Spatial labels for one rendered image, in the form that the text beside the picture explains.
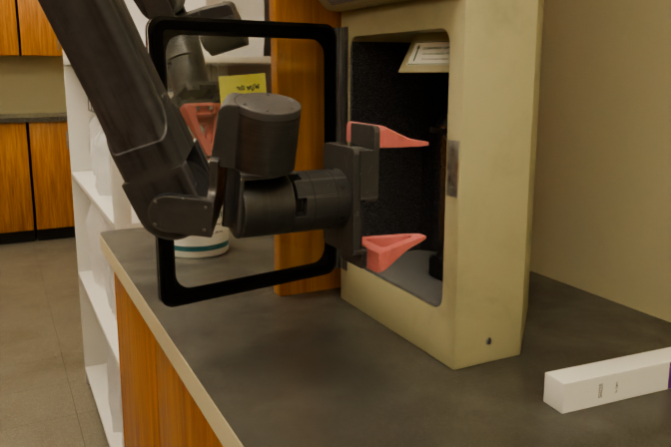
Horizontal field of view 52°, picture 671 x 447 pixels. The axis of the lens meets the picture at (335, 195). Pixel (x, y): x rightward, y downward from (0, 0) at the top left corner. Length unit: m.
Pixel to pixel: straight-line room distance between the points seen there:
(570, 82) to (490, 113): 0.46
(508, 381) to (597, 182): 0.49
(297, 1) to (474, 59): 0.39
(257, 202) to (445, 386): 0.39
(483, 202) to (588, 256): 0.47
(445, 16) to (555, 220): 0.60
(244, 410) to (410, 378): 0.21
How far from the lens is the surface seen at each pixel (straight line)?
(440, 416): 0.80
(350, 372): 0.90
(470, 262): 0.88
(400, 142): 0.65
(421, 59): 0.94
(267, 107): 0.58
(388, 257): 0.66
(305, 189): 0.61
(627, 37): 1.23
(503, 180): 0.89
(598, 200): 1.27
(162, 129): 0.58
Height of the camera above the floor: 1.32
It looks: 10 degrees down
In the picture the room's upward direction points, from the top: straight up
